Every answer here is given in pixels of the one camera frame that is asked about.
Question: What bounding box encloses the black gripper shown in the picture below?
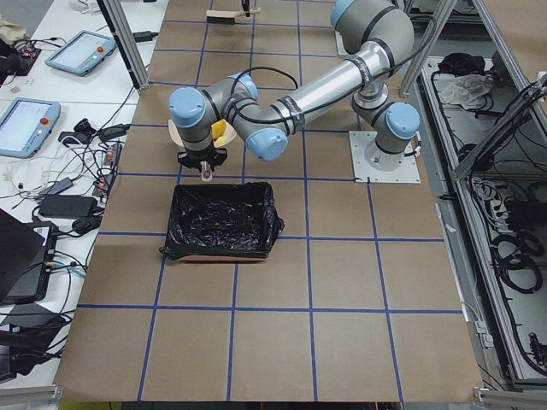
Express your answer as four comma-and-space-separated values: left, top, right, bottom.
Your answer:
177, 145, 227, 169

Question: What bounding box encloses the yellow sponge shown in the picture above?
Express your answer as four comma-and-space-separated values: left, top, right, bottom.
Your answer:
211, 120, 227, 147

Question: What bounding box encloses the beige plastic dustpan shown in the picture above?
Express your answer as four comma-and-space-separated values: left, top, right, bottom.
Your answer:
168, 118, 238, 184

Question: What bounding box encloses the beige hand brush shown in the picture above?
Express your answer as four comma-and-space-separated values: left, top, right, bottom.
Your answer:
206, 7, 262, 25

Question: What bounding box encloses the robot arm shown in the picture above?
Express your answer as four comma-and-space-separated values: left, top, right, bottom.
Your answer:
168, 1, 421, 171

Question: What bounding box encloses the bin with black bag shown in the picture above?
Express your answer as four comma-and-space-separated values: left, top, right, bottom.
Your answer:
159, 182, 285, 261

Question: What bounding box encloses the black power brick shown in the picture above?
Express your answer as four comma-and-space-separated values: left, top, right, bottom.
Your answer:
38, 195, 97, 219

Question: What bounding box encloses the upper teach pendant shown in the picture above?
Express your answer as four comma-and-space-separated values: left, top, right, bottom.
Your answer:
45, 30, 117, 76

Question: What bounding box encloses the teach pendant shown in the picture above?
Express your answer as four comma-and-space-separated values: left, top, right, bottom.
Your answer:
45, 30, 117, 76
1, 97, 61, 159

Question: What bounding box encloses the lower teach pendant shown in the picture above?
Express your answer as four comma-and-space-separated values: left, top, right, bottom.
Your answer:
1, 97, 61, 159

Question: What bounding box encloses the black laptop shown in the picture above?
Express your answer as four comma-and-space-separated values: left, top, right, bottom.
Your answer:
1, 210, 58, 305

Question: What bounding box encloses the white crumpled cloth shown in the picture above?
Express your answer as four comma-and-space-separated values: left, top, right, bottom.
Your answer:
439, 73, 493, 110

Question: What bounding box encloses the aluminium frame post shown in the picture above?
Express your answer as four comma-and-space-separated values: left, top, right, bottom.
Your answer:
97, 0, 150, 91

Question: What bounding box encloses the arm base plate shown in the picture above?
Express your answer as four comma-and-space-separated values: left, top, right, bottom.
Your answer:
349, 131, 421, 185

